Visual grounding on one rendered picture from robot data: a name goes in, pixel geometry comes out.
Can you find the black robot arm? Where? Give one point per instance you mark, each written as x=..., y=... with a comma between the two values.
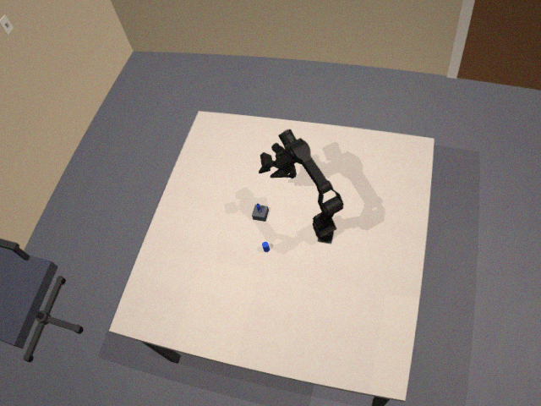
x=299, y=151

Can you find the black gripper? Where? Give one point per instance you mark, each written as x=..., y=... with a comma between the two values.
x=282, y=163

